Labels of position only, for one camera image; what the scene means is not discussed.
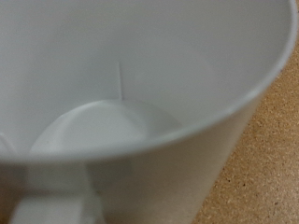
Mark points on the white mug with green tape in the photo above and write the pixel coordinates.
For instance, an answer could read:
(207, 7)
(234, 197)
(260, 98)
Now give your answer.
(140, 62)

